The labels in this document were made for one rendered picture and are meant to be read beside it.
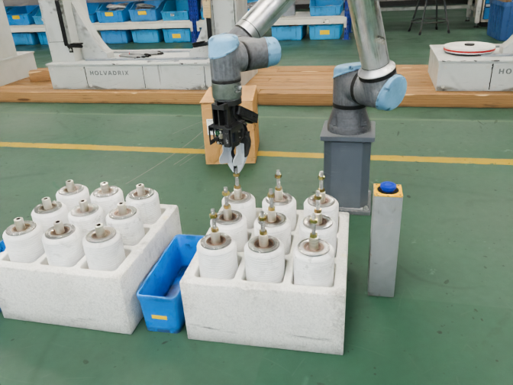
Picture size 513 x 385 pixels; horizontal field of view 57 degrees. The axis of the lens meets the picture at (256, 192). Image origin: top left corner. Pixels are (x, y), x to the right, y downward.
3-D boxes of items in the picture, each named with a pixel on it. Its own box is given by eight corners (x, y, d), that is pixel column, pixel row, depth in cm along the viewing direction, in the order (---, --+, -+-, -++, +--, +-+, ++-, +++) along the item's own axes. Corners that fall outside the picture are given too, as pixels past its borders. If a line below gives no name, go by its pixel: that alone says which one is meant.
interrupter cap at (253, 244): (285, 249, 110) (285, 247, 110) (254, 257, 108) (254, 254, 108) (272, 234, 117) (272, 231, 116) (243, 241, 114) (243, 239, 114)
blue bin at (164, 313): (180, 266, 150) (175, 233, 145) (214, 268, 148) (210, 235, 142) (141, 331, 124) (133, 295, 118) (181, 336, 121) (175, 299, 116)
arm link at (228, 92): (221, 77, 124) (248, 79, 120) (222, 94, 126) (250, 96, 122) (205, 83, 118) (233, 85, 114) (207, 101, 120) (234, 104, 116)
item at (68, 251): (69, 276, 136) (55, 221, 128) (100, 279, 134) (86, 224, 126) (50, 297, 128) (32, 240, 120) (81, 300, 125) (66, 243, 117)
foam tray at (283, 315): (226, 254, 154) (221, 205, 146) (346, 262, 147) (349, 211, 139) (187, 339, 120) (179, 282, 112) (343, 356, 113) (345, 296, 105)
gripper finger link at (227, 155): (216, 176, 129) (214, 144, 125) (227, 168, 134) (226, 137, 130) (226, 178, 128) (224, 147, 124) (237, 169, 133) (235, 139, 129)
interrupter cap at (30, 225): (18, 221, 130) (17, 219, 129) (42, 223, 128) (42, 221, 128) (-1, 235, 123) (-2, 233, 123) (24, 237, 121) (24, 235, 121)
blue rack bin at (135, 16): (145, 17, 632) (143, 0, 622) (172, 16, 623) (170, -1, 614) (128, 22, 588) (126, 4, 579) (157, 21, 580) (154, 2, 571)
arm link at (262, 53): (259, 32, 128) (224, 37, 123) (283, 36, 120) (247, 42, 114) (260, 62, 132) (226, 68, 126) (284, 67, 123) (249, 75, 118)
